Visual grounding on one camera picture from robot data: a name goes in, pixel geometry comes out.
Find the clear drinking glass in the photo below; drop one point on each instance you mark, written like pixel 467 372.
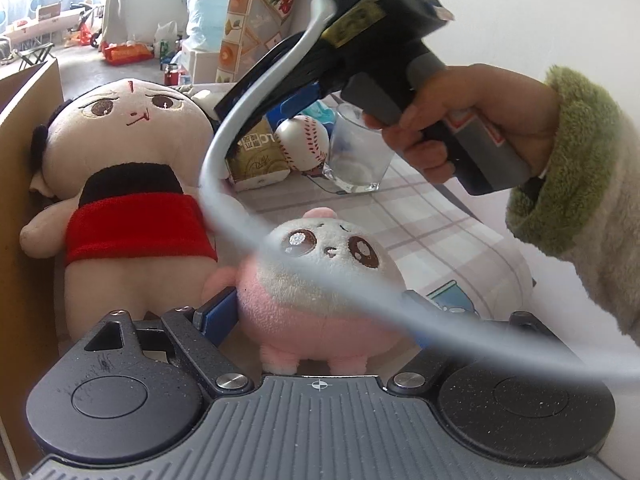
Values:
pixel 355 160

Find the round pink white plush toy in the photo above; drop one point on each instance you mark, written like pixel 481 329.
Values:
pixel 310 305

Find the blue water jug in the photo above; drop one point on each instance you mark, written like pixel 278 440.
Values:
pixel 210 5

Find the brown cardboard box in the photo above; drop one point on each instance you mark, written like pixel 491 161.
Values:
pixel 20 125

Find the folding stool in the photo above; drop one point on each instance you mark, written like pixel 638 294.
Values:
pixel 35 55

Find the gold tissue pack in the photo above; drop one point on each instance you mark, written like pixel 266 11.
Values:
pixel 255 160

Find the white dispenser base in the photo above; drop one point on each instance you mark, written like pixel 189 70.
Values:
pixel 200 62

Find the teal plastic wrapper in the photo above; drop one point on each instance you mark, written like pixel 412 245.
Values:
pixel 325 112

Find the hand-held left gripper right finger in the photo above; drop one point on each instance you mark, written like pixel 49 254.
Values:
pixel 424 360

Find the cream plush doll red shirt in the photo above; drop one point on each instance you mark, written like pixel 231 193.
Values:
pixel 130 230

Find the person's right hand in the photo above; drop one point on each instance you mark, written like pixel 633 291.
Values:
pixel 500 100

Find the small red bottle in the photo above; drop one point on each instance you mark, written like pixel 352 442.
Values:
pixel 171 76

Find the low white table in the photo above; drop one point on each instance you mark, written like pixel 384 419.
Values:
pixel 50 25

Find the grey curtain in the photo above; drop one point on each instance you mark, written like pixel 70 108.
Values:
pixel 135 0

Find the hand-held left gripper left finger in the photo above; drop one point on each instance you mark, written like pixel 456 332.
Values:
pixel 217 315

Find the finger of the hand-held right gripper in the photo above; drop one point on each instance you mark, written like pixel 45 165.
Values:
pixel 310 67

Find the red packages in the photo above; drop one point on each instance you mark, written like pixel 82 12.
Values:
pixel 127 54

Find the patterned cabinet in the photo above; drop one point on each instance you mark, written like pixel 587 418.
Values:
pixel 260 5

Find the white baseball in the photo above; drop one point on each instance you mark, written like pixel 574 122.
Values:
pixel 305 145

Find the white plastic bag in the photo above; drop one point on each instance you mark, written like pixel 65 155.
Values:
pixel 166 37

